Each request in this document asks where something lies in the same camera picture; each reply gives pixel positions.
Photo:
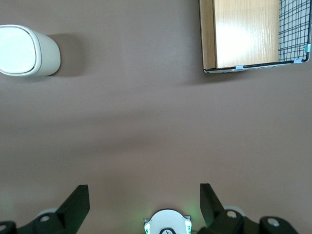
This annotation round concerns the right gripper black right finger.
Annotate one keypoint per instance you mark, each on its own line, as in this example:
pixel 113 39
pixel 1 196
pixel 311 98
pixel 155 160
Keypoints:
pixel 212 207

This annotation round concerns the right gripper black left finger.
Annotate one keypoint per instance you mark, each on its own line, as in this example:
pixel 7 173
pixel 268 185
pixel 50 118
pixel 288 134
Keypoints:
pixel 73 207

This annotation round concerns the cream plastic trash can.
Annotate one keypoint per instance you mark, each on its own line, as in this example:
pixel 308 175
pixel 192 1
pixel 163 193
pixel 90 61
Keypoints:
pixel 48 56

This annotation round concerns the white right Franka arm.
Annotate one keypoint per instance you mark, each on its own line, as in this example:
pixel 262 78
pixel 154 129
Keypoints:
pixel 168 223

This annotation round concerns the light blue clip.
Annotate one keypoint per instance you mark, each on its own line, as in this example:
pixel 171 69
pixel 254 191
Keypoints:
pixel 297 61
pixel 239 67
pixel 307 48

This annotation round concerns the wooden box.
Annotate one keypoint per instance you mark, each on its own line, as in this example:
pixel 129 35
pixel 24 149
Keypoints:
pixel 243 34

